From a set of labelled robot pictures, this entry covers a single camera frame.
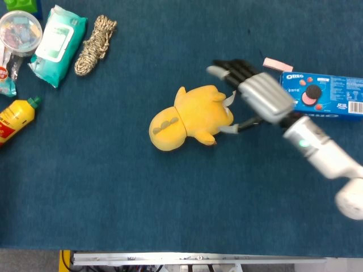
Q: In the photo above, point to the yellow frame post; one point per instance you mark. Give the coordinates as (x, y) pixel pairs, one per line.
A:
(65, 259)

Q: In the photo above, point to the green wet wipes pack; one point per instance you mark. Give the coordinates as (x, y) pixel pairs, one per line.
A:
(56, 45)

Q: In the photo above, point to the blue Oreo cookie box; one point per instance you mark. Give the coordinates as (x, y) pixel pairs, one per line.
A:
(334, 93)

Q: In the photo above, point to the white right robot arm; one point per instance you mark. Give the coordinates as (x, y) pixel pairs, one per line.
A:
(326, 153)

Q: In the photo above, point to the small pink eraser block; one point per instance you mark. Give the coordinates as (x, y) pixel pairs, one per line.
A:
(276, 64)

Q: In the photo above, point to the blue table cloth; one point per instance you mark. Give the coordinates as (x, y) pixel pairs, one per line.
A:
(141, 198)

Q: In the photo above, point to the aluminium frame rail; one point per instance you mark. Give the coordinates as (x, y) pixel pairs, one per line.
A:
(198, 258)

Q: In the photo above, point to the green toy building block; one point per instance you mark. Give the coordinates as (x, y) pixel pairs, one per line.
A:
(20, 4)

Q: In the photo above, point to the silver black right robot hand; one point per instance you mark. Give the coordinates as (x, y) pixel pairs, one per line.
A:
(263, 95)

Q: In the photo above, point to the yellow plush toy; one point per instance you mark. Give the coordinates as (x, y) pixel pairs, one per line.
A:
(195, 116)

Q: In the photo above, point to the yellow bottle with green cap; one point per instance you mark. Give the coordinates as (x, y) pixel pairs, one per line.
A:
(15, 117)

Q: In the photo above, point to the white and red snack packet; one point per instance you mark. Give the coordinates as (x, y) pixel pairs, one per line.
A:
(3, 71)

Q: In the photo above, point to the green snack packet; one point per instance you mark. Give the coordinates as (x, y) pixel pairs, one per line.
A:
(7, 88)

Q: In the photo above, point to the silver black foil packet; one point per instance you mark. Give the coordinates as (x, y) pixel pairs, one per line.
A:
(14, 66)

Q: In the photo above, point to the clear round plastic tub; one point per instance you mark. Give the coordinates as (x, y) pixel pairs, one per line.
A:
(20, 34)

